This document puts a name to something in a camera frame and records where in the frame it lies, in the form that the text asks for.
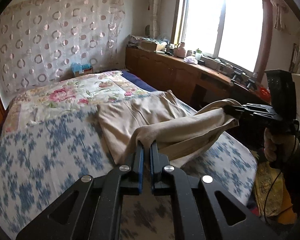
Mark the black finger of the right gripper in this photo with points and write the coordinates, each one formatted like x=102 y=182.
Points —
x=259 y=108

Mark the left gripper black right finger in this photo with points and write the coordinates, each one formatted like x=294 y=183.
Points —
x=201 y=207

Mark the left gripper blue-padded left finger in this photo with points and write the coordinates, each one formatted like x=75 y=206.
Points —
x=91 y=207

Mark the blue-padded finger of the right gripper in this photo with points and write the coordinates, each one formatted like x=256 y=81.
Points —
x=240 y=113

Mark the beige t-shirt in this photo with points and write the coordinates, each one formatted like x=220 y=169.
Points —
x=160 y=117

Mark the person's right hand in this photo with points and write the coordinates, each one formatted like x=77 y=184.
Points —
x=279 y=147

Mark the long wooden sideboard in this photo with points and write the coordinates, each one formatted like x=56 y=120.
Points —
x=193 y=84

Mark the green-capped white bottle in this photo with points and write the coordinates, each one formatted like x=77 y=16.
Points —
x=198 y=54

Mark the lavender cloth bundle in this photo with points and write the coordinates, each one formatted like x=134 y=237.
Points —
x=190 y=60

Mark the blue floral white bedsheet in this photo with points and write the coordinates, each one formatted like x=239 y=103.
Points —
x=39 y=162

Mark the pink ceramic bottle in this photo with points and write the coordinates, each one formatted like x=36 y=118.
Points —
x=179 y=50

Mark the cardboard box on sideboard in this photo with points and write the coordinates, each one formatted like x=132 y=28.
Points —
x=152 y=46

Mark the navy blue blanket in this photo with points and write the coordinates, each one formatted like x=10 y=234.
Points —
x=137 y=81

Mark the floral pink quilt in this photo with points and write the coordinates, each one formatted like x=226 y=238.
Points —
x=43 y=103

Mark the box with blue cloth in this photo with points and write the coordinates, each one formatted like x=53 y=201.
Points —
x=81 y=69

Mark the sheer circle-pattern curtain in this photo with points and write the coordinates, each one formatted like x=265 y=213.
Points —
x=41 y=39

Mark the window with brown frame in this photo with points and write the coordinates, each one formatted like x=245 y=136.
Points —
x=237 y=32

